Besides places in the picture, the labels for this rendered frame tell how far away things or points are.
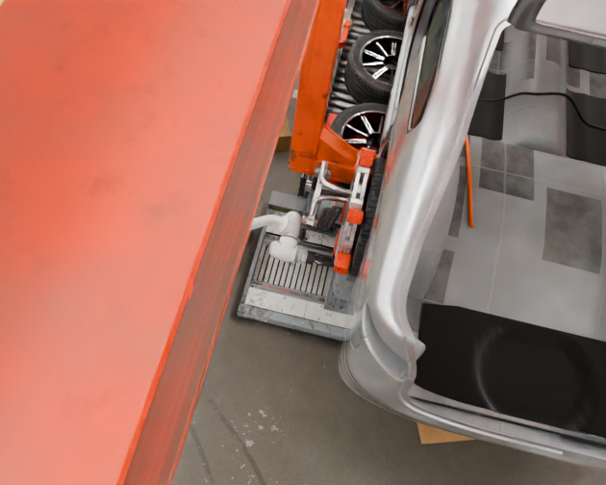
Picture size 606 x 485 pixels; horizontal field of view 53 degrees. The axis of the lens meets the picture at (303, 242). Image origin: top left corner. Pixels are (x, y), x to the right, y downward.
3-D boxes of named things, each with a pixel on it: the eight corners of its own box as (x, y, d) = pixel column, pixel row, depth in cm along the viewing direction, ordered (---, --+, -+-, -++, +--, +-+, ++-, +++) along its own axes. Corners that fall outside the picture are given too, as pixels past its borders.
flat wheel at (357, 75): (336, 55, 473) (340, 31, 452) (416, 49, 484) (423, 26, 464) (354, 119, 442) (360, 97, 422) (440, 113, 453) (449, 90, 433)
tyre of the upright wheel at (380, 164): (382, 282, 364) (396, 287, 298) (343, 273, 364) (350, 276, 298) (407, 175, 365) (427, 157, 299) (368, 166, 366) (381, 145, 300)
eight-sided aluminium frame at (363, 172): (340, 280, 342) (357, 231, 295) (329, 277, 342) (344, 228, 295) (357, 202, 369) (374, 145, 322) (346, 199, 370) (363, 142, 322)
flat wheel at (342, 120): (424, 198, 413) (435, 179, 393) (329, 200, 405) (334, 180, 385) (409, 123, 445) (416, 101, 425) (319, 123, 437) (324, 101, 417)
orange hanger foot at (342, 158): (392, 195, 382) (406, 162, 352) (312, 176, 383) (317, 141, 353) (395, 174, 390) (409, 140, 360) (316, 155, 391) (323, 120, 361)
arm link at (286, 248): (294, 260, 334) (299, 238, 338) (266, 253, 334) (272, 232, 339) (293, 266, 344) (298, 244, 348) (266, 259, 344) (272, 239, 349)
